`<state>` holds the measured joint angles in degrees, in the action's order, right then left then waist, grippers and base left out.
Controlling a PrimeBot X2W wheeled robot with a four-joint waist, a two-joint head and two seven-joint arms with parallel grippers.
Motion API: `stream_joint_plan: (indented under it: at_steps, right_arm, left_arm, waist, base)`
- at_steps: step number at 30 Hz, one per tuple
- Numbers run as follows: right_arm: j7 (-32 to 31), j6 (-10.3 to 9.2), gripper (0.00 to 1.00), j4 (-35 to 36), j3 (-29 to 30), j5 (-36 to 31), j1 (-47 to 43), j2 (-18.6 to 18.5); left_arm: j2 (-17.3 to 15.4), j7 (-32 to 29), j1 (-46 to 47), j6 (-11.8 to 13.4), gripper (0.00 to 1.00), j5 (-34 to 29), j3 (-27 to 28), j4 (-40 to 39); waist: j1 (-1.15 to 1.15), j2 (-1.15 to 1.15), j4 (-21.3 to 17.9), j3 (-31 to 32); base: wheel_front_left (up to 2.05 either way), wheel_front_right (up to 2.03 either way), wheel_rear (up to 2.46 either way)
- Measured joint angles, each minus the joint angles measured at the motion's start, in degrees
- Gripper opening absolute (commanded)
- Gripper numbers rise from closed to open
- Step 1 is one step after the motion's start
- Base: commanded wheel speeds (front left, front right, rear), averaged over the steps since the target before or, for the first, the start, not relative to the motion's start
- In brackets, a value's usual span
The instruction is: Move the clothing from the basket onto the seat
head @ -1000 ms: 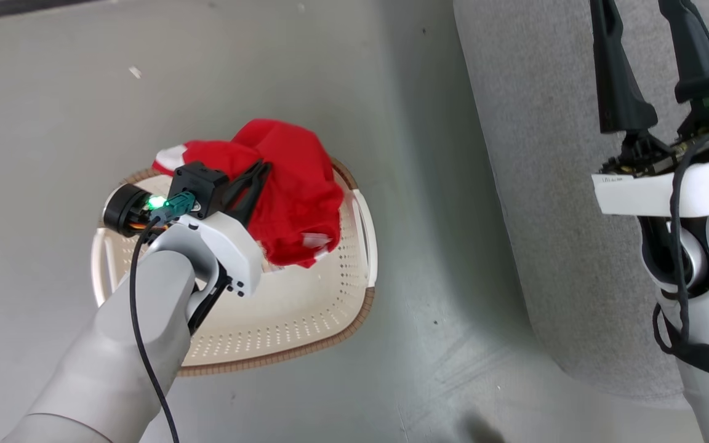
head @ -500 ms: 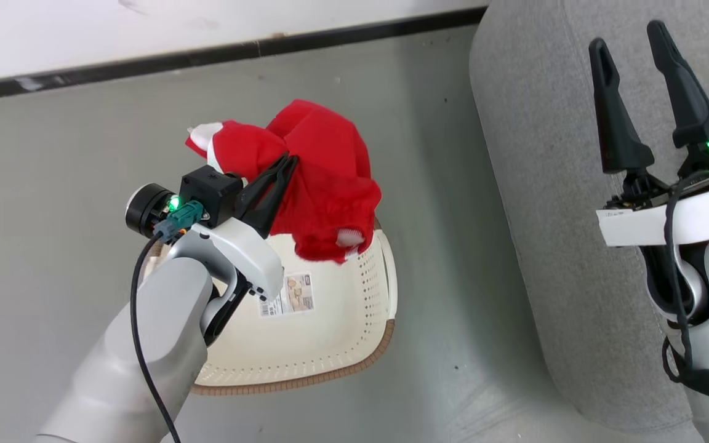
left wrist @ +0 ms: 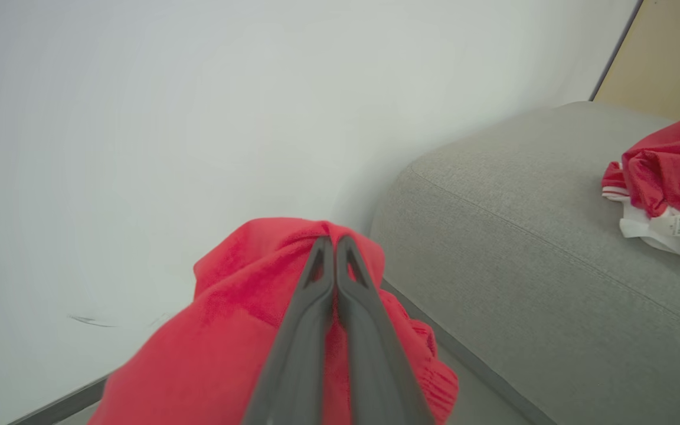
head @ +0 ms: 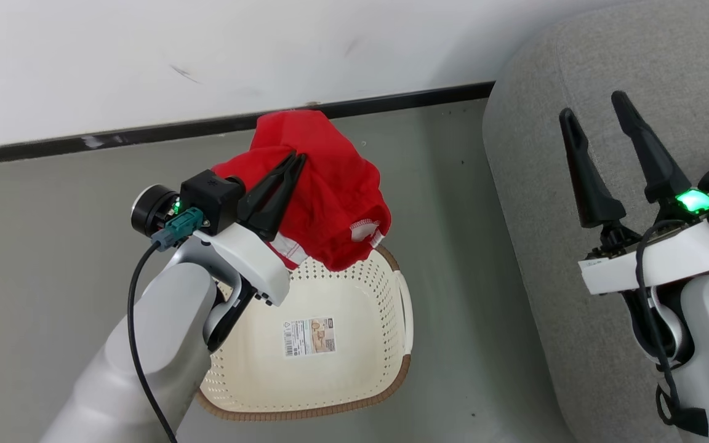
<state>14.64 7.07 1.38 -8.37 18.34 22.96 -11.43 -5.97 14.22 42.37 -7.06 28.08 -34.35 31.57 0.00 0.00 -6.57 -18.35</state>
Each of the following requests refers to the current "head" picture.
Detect cream perforated laundry basket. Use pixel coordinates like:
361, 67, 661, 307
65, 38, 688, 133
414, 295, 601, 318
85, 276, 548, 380
198, 245, 414, 422

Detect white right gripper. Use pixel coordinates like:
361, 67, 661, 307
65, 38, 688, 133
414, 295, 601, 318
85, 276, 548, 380
559, 91, 709, 296

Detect black wall baseboard strip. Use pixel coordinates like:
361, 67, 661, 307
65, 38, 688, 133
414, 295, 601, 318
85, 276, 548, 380
0, 81, 495, 168

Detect printed barcode label sticker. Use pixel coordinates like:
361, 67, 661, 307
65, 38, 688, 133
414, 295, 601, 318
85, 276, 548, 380
282, 317, 337, 357

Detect teal left cable connector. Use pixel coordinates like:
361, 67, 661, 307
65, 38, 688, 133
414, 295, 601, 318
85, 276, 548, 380
151, 207, 204, 250

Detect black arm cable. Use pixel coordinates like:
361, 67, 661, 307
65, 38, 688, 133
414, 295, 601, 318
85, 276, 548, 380
635, 220, 709, 437
128, 243, 178, 443

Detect plain red shorts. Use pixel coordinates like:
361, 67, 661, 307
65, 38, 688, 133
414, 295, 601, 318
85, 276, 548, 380
212, 110, 392, 273

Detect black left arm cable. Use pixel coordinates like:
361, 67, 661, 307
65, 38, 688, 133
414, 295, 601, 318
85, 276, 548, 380
128, 243, 178, 443

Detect grey fabric sofa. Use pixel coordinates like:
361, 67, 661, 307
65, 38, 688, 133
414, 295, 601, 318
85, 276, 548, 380
483, 0, 709, 443

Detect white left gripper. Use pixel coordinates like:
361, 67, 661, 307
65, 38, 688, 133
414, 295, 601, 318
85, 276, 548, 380
194, 151, 307, 306

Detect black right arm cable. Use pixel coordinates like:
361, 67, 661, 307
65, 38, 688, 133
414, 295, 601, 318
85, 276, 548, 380
635, 220, 709, 437

